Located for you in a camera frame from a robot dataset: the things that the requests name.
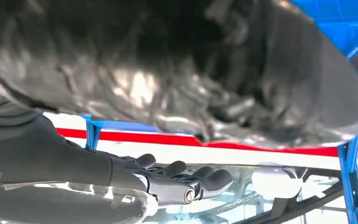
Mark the large blue metal shelf rack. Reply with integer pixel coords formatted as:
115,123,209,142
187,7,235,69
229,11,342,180
80,0,358,224

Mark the long red barrier belt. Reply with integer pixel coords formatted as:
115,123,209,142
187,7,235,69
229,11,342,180
56,127,358,158

